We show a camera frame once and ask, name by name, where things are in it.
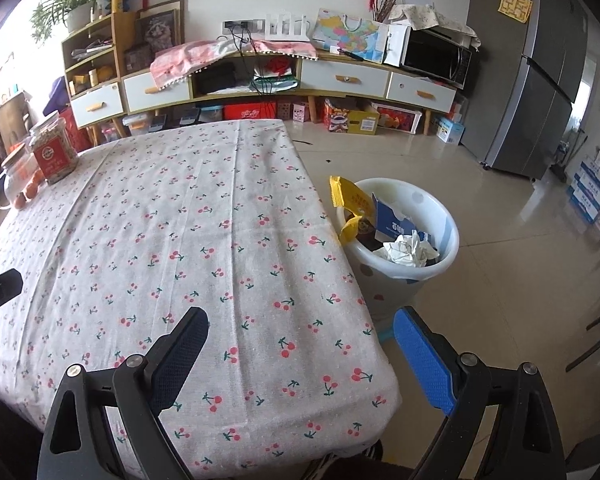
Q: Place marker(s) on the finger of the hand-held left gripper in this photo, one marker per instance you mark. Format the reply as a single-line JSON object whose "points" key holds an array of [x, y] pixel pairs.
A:
{"points": [[2, 285]]}

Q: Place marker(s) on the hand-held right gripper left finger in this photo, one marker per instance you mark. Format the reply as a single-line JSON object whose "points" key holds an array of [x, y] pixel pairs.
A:
{"points": [[177, 355]]}

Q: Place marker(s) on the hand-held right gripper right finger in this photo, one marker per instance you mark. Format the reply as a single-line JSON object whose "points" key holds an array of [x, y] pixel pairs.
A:
{"points": [[422, 355]]}

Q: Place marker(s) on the white dotted plastic bin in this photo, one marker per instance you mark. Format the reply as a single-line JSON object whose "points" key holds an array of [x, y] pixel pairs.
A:
{"points": [[410, 290]]}

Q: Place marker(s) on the cream paper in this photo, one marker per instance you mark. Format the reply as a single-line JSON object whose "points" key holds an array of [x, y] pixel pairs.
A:
{"points": [[405, 250]]}

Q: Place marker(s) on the blue carton box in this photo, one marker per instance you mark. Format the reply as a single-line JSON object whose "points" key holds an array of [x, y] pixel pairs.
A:
{"points": [[392, 222]]}

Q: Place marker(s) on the yellow snack wrapper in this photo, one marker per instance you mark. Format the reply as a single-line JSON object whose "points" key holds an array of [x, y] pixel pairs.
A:
{"points": [[352, 197]]}

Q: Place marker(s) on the glass jar with oranges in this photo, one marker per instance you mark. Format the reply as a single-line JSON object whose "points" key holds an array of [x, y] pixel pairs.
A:
{"points": [[22, 182]]}

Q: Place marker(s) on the cherry print tablecloth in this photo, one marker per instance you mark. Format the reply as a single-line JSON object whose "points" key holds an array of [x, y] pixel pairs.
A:
{"points": [[180, 220]]}

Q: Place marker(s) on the clear jar with red label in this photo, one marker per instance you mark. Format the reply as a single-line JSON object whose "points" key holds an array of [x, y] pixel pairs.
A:
{"points": [[55, 152]]}

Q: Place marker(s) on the brown cardboard box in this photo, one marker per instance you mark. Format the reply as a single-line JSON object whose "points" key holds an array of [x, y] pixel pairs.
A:
{"points": [[10, 125]]}

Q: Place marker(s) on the red bag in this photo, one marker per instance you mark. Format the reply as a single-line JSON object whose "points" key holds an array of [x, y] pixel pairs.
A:
{"points": [[75, 130]]}

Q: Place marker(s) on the purple bag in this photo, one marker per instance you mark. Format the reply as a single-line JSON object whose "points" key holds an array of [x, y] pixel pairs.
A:
{"points": [[55, 95]]}

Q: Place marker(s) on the small blue white box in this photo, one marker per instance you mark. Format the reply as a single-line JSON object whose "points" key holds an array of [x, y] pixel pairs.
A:
{"points": [[450, 131]]}

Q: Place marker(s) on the broom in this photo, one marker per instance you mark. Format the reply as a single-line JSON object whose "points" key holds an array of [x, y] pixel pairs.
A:
{"points": [[562, 170]]}

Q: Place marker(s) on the stack of blue white boxes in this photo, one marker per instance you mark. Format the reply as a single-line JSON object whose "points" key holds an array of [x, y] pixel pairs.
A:
{"points": [[590, 190]]}

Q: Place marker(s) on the white box with red print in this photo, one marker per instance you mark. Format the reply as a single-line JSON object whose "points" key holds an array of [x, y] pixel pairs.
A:
{"points": [[397, 117]]}

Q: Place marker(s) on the yellow printed cardboard box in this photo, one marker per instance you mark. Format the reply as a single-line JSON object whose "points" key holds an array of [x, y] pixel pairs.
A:
{"points": [[355, 120]]}

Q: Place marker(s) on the small pink box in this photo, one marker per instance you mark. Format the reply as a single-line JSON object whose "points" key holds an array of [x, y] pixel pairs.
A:
{"points": [[301, 112]]}

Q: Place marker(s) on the black electronic box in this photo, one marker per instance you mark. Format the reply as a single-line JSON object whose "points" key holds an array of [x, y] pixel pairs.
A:
{"points": [[217, 79]]}

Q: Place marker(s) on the wooden cabinet with white drawers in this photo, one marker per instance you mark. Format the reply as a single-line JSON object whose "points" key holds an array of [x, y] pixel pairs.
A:
{"points": [[345, 80]]}

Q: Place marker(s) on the green white bag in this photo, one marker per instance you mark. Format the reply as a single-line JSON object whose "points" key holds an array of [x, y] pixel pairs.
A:
{"points": [[275, 84]]}

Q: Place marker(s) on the grey refrigerator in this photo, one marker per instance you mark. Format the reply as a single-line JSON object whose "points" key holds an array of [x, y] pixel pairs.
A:
{"points": [[530, 85]]}

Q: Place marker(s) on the pink cloth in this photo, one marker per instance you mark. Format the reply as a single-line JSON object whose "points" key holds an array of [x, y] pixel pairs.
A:
{"points": [[190, 60]]}

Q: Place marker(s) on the green potted plant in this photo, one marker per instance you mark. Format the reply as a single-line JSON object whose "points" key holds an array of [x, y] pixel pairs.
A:
{"points": [[75, 0]]}

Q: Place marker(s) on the black microwave oven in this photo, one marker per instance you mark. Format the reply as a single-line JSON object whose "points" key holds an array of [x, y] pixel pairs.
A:
{"points": [[435, 57]]}

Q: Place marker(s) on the framed picture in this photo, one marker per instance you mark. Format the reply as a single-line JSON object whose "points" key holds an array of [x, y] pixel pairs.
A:
{"points": [[157, 30]]}

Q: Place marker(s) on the map print paper bag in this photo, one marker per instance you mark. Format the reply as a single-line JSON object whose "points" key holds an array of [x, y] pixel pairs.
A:
{"points": [[350, 35]]}

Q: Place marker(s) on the white power strip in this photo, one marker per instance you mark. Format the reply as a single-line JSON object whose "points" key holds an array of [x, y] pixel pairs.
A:
{"points": [[242, 25]]}

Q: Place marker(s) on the floral cloth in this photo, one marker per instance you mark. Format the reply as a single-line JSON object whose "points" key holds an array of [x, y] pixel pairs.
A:
{"points": [[425, 17]]}

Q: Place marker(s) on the white rack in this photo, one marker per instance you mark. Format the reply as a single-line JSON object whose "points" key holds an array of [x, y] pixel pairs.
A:
{"points": [[287, 30]]}

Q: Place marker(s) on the dried twigs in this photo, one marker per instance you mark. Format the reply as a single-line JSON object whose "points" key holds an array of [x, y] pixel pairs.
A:
{"points": [[392, 7]]}

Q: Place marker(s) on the yellow paper note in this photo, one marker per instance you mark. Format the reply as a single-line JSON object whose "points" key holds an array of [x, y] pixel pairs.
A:
{"points": [[515, 6]]}

